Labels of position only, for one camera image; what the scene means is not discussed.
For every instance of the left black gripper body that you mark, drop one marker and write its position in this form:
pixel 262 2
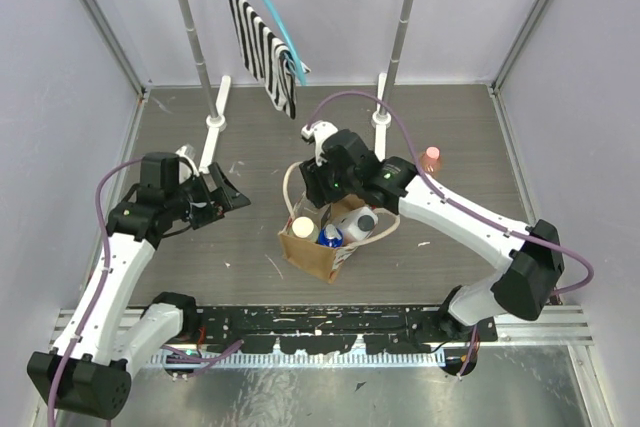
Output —
pixel 211 197

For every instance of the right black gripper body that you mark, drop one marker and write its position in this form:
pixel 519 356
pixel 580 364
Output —
pixel 326 185

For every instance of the white cap green bottle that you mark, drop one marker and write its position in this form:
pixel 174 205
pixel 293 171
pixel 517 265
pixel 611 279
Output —
pixel 304 228

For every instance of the orange blue spray bottle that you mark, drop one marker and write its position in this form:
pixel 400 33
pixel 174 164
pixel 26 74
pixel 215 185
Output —
pixel 330 236

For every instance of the white jug grey cap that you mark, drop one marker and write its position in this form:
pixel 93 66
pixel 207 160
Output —
pixel 356 225

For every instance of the brown canvas tote bag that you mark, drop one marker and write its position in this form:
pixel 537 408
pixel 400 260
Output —
pixel 319 261

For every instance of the pink cap peach bottle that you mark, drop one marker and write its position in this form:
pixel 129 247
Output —
pixel 431 160

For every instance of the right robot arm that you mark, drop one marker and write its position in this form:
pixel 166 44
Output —
pixel 527 267

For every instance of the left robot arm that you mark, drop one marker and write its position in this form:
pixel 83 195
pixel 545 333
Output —
pixel 90 367

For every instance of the blue clothes hanger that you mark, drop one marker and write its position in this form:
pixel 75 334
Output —
pixel 300 72

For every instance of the black white striped cloth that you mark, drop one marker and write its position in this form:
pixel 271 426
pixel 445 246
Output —
pixel 265 56

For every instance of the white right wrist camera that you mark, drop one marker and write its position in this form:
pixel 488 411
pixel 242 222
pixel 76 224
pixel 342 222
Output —
pixel 316 134

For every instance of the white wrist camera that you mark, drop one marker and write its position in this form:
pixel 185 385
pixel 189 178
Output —
pixel 188 166
pixel 316 134

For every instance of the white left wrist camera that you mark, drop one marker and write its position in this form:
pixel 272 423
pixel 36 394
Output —
pixel 188 166

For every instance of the grey slotted cable duct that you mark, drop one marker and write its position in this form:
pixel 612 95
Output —
pixel 356 358

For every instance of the black mounting base rail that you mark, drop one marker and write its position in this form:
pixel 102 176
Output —
pixel 319 329

